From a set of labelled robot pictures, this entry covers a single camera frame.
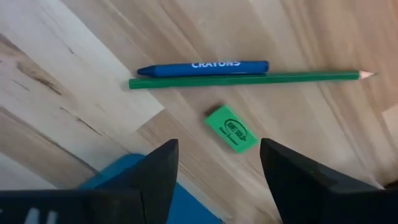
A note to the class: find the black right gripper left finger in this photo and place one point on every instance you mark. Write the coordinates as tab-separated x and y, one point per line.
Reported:
149	186

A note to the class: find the green pencil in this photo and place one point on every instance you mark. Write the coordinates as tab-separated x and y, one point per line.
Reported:
236	80

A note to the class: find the blue crayon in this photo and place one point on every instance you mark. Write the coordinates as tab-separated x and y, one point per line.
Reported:
202	69

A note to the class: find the blue plastic bin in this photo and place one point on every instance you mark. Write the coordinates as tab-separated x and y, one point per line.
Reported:
189	208

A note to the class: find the green eraser with print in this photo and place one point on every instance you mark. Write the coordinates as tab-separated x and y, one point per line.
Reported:
231	129

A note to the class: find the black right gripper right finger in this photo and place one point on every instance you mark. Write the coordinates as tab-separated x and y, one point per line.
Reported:
298	186

